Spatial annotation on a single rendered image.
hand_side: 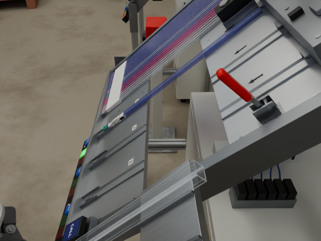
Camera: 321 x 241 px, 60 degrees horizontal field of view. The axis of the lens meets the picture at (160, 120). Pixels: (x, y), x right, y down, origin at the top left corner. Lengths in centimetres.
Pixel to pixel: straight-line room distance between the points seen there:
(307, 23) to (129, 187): 39
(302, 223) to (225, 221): 19
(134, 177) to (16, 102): 196
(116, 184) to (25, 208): 110
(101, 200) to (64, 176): 112
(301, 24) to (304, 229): 53
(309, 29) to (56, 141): 172
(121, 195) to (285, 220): 44
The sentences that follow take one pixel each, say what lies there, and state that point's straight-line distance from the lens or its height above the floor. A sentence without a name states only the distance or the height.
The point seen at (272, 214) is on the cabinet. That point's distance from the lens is 80.
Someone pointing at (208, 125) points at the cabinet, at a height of 62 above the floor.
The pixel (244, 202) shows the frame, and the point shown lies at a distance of 77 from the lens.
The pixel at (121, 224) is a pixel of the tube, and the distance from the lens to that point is 23.
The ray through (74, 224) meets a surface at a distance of 55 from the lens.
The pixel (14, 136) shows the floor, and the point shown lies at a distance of 210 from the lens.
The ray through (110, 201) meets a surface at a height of 79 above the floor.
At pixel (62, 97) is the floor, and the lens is 235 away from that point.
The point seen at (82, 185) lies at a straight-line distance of 69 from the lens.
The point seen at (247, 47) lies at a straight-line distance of 58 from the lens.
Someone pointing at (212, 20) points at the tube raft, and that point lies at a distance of 75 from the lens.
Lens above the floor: 126
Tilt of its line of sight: 39 degrees down
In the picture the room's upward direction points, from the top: straight up
